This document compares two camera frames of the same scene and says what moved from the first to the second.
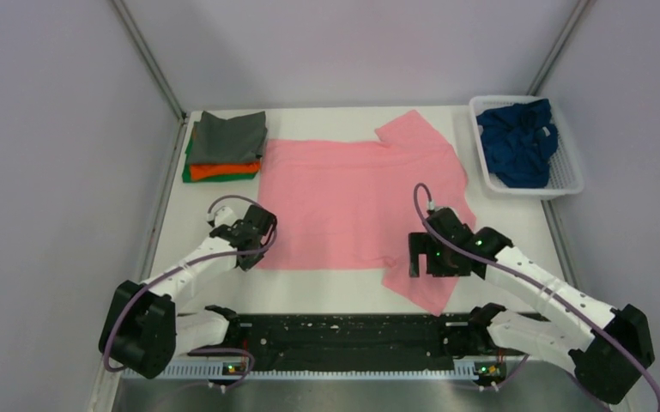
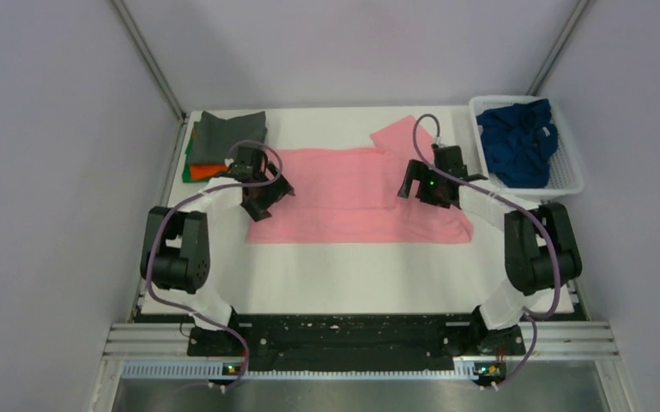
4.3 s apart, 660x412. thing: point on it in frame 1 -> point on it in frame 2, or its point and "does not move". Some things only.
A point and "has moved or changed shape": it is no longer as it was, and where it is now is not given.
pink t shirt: [353, 205] has moved or changed shape
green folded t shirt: [186, 173] does not move
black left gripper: [245, 265] -> [257, 209]
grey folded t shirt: [239, 140] does not move
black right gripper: [421, 243] -> [417, 172]
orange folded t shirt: [200, 172] does not move
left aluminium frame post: [150, 59] does not move
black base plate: [342, 336] does not move
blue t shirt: [519, 141] does not move
